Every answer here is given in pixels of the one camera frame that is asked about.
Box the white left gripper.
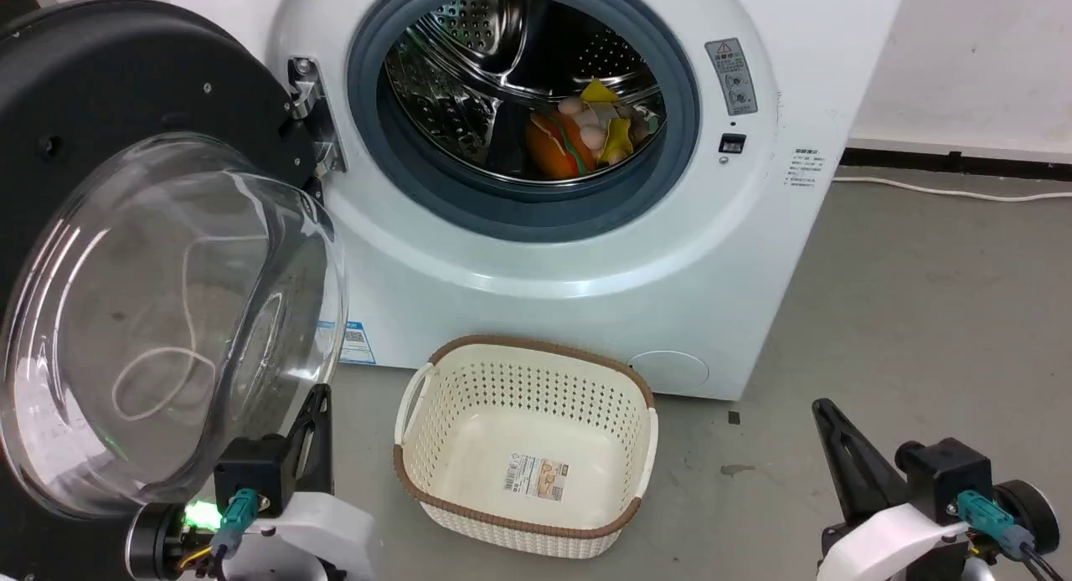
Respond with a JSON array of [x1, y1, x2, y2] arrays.
[[219, 383, 379, 581]]

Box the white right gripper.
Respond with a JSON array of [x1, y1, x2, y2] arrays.
[[812, 398, 974, 581]]

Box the black washer door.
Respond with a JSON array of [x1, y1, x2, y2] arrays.
[[0, 0, 349, 581]]

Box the white front-load washing machine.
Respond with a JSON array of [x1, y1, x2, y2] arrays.
[[159, 0, 912, 402]]

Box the metal door hinge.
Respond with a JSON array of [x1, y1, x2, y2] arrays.
[[287, 56, 348, 180]]

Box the blue and white sticker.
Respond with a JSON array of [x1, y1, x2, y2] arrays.
[[318, 319, 378, 366]]

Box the cream plastic laundry basket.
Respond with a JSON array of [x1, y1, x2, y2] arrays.
[[392, 335, 660, 560]]

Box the paper label sticker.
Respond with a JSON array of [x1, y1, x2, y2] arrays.
[[502, 453, 565, 501]]

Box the black baseboard strip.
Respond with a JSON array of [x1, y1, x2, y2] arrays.
[[840, 147, 1072, 183]]

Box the orange hamburger plush toy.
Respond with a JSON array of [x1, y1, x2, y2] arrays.
[[525, 111, 598, 181]]

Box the grey warning sticker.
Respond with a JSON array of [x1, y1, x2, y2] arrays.
[[704, 38, 760, 117]]

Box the doll in yellow clothes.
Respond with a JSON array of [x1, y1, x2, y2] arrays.
[[557, 79, 664, 167]]

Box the left teal connector cable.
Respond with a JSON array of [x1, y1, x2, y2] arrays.
[[180, 487, 260, 575]]

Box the teal connector cable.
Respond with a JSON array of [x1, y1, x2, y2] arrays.
[[180, 487, 260, 575], [957, 490, 1072, 581]]

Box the right teal connector cable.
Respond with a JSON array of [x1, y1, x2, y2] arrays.
[[957, 490, 1072, 581]]

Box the thin white looped cord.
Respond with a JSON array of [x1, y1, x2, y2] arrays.
[[111, 234, 269, 423]]

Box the white floor cable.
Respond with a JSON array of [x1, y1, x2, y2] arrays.
[[831, 175, 1072, 203]]

